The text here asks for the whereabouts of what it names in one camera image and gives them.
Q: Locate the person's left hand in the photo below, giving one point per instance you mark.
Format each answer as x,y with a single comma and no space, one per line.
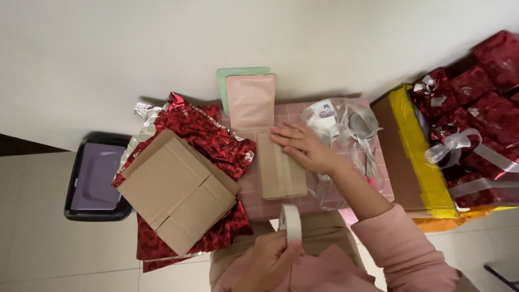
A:
265,261

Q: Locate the green flat pouch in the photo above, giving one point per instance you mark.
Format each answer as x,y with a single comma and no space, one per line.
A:
221,87

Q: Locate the large flat cardboard box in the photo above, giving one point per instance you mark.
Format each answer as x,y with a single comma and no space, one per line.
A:
174,194
156,142

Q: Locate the carton of red wrapped gifts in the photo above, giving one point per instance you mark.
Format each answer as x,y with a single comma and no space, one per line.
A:
466,121

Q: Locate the red foil wrapping paper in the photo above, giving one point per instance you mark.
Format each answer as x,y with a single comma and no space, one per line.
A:
202,125

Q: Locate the dark furniture leg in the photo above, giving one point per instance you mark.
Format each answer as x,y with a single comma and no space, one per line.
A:
505,275

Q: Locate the white tape roll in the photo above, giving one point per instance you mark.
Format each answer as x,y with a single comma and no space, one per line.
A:
292,221

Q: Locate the silver ribbon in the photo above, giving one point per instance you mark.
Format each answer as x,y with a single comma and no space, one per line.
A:
458,146

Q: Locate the small taped cardboard box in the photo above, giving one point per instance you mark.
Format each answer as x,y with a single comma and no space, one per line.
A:
279,178

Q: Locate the clear bag of ribbon rolls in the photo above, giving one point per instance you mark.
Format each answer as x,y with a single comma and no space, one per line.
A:
344,121

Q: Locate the pink flat pouch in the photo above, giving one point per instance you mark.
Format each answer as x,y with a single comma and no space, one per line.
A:
250,101

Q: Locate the person's right hand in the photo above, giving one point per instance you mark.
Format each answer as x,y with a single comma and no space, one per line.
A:
314,152

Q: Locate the person's pink top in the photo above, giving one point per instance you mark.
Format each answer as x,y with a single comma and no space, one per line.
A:
324,271

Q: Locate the black bin with purple tray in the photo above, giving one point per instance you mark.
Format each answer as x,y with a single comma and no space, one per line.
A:
95,178

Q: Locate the person's beige trousers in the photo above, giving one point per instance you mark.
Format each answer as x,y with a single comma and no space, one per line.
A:
324,231

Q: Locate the pink grid cutting mat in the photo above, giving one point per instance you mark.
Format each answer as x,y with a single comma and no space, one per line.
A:
259,202

